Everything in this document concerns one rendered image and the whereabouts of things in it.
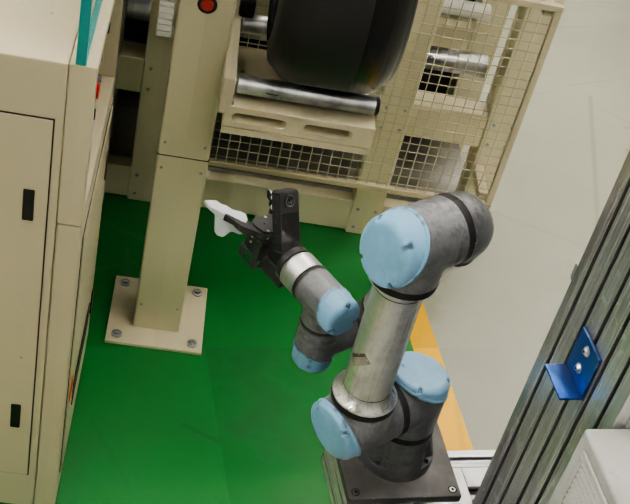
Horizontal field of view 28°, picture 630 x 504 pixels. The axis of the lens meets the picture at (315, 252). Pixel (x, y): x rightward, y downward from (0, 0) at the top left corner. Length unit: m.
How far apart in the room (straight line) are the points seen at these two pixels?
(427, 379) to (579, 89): 3.01
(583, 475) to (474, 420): 1.70
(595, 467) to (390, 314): 0.41
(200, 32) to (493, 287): 1.49
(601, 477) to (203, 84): 1.56
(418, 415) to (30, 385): 0.94
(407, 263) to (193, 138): 1.32
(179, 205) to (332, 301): 1.16
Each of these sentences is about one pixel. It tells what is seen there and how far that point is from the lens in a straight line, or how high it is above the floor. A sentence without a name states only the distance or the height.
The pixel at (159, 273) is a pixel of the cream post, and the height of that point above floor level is 0.22.
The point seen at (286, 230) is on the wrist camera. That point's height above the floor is 1.09.
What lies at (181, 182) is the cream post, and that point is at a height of 0.54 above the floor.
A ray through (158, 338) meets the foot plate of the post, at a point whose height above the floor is 0.01.
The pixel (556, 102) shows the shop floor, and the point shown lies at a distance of 5.01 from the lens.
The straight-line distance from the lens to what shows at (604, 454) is 1.87.
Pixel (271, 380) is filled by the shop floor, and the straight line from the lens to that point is 3.50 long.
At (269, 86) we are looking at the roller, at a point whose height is 0.92.
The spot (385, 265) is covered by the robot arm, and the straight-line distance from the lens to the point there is 1.93.
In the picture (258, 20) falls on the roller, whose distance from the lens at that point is 3.18.
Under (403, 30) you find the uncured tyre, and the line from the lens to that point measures 2.75.
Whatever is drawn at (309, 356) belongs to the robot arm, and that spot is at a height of 0.93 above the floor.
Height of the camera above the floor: 2.52
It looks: 40 degrees down
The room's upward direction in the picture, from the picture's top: 15 degrees clockwise
